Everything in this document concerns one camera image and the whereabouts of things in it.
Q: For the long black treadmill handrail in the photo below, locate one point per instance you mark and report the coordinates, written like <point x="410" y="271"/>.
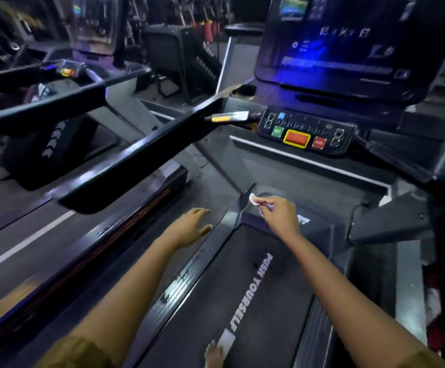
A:
<point x="142" y="157"/>

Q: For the person's foot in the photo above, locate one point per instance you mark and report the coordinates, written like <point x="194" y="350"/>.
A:
<point x="214" y="356"/>

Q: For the person's right hand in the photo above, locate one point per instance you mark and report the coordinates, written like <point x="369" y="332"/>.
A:
<point x="282" y="216"/>

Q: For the yellow and white safety key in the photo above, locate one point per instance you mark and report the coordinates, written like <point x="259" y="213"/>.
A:
<point x="228" y="117"/>

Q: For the small white wipe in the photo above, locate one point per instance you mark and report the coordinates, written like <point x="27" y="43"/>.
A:
<point x="253" y="198"/>

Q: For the grey ribbed treadmill side rail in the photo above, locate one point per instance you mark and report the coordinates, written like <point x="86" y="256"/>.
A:
<point x="191" y="272"/>

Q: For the olive right sleeve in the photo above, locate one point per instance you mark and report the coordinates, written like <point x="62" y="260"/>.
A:
<point x="425" y="360"/>

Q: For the green square button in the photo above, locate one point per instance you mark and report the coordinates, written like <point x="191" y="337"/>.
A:
<point x="277" y="131"/>

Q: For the neighbouring treadmill black handrail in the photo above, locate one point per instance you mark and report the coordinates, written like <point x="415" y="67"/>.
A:
<point x="46" y="99"/>

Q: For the black treadmill belt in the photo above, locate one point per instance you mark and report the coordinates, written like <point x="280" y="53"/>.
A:
<point x="245" y="302"/>

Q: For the person's right forearm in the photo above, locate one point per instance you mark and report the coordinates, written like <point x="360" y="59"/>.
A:
<point x="345" y="302"/>

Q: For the person's left thumb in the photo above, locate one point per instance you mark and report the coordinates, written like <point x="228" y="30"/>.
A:
<point x="204" y="229"/>

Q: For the black gym machine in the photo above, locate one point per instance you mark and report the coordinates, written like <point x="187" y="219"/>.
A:
<point x="180" y="57"/>

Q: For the short black treadmill handrail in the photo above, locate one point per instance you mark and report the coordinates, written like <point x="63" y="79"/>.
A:
<point x="391" y="222"/>

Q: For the person's right fingers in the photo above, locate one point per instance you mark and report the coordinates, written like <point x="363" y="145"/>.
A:
<point x="264" y="203"/>

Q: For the dark grey treadmill motor cover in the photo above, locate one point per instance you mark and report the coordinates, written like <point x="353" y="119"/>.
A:
<point x="314" y="180"/>

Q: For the olive sleeve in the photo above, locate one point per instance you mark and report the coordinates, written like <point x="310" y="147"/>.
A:
<point x="425" y="360"/>
<point x="76" y="354"/>

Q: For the person's left forearm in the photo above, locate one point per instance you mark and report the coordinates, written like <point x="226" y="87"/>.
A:
<point x="130" y="295"/>

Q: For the neighbouring treadmill console screen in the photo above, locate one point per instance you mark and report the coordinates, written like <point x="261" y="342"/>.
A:
<point x="94" y="22"/>

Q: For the person's left hand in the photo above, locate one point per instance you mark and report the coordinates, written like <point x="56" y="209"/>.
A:
<point x="186" y="228"/>

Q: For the small red button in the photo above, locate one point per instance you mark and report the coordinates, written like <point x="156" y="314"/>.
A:
<point x="319" y="142"/>

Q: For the black treadmill control panel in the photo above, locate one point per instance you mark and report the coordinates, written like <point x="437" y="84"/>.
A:
<point x="306" y="130"/>

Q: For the large red yellow-framed button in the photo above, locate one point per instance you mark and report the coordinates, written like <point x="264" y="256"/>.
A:
<point x="296" y="138"/>

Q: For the red gym equipment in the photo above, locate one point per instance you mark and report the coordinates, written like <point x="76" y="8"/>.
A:
<point x="208" y="31"/>

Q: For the olive left sleeve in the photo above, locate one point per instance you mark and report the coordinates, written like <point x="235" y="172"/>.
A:
<point x="76" y="354"/>

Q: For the black treadmill console screen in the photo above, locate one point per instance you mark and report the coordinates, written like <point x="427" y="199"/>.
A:
<point x="345" y="45"/>

